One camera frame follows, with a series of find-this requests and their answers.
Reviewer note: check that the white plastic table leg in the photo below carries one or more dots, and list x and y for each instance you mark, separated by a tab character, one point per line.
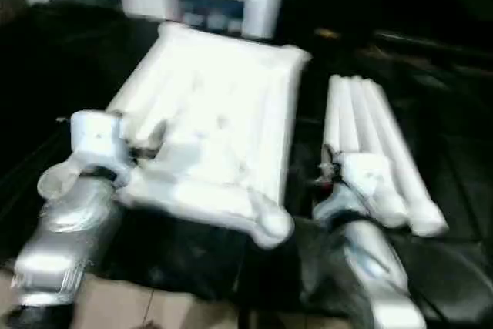
349	113
370	129
404	167
333	113

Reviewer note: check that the white plastic table top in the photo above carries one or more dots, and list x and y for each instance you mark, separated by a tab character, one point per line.
216	129

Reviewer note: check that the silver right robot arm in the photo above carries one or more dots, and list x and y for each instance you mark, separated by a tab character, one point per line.
370	275

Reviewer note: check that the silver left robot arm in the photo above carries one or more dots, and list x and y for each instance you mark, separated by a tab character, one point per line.
69	229

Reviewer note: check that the black work mat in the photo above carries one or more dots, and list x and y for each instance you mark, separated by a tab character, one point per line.
62	67

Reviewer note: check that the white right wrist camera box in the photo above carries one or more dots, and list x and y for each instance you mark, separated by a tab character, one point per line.
366	179

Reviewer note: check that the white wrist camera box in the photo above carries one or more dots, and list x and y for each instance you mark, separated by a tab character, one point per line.
100	144
366	179

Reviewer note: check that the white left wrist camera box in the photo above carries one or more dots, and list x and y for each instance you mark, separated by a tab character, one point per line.
100	144

